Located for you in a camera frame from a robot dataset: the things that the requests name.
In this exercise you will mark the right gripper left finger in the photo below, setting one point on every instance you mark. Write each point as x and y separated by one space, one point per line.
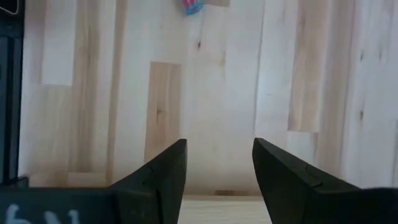
149 196

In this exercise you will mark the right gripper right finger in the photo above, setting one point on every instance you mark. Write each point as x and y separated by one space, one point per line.
289 193

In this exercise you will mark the wooden shelf board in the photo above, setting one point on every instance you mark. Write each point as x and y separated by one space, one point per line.
224 211

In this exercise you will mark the blue bottle with red pills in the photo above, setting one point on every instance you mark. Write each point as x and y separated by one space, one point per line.
192 7

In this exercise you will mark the black metal table frame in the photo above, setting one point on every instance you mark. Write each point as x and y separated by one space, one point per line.
15 93

